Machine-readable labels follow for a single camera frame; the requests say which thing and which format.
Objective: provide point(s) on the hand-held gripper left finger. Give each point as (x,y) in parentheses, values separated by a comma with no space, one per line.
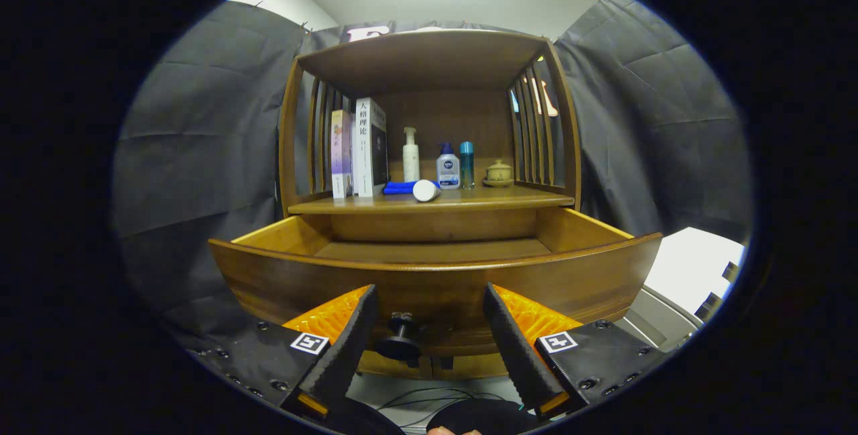
(348,344)

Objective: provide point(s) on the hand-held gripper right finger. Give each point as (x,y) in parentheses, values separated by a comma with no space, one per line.
(513,348)

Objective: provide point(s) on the wooden drawer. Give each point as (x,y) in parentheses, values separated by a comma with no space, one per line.
(429,287)

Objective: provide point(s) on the white and green tube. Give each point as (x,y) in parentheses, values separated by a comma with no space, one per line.
(425,191)

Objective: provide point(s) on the wooden cabinet door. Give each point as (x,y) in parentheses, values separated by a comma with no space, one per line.
(382,364)
(482,366)

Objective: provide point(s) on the wooden countertop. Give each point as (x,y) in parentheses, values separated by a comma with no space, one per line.
(482,198)

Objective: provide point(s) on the brown wooden cabinet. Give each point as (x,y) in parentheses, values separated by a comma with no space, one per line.
(429,59)

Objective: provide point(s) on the grey ribbed case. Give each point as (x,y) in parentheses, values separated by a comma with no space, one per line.
(660,321)

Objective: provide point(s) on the blue folded cloth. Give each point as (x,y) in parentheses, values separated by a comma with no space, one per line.
(397,188)

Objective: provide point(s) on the ceramic lidded teacup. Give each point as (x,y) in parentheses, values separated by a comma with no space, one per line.
(499,173)

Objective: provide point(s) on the teal bottle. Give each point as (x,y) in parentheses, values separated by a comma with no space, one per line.
(467,167)

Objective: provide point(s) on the white bottle with blue cap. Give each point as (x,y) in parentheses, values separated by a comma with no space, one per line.
(448,172)

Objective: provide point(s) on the purple book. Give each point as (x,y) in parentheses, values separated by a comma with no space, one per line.
(340,153)

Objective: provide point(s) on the white pump bottle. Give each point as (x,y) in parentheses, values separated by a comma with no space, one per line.
(411,160)

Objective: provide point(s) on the white panel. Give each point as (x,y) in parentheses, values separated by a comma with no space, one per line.
(690,267)

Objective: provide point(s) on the white book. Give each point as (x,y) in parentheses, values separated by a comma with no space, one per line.
(364,150)

